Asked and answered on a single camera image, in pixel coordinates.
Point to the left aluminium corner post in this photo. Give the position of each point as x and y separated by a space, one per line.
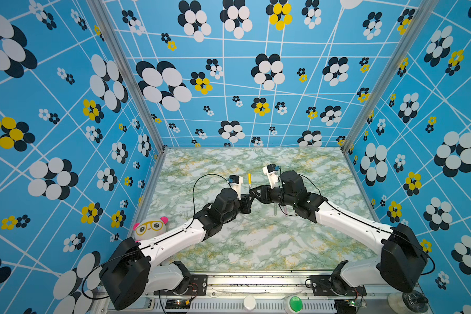
102 18

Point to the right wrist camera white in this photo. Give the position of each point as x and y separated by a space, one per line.
272 173

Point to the white push button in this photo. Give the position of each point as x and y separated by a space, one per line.
249 303

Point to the aluminium corner post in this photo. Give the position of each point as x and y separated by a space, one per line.
102 18
423 14

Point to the right aluminium corner post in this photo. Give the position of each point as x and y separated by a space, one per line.
423 14

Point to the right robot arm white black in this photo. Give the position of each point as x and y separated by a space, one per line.
400 260

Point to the tape roll spool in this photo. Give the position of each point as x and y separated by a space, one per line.
408 303

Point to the green push button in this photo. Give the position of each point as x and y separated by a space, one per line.
293 305

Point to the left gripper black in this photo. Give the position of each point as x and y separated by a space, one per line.
245 200

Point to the plush toy pink green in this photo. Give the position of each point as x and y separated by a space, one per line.
150 227

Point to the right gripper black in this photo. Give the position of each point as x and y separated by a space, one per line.
264 194

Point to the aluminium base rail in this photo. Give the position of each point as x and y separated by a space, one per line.
225 292

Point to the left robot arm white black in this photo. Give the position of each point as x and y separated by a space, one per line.
136 266

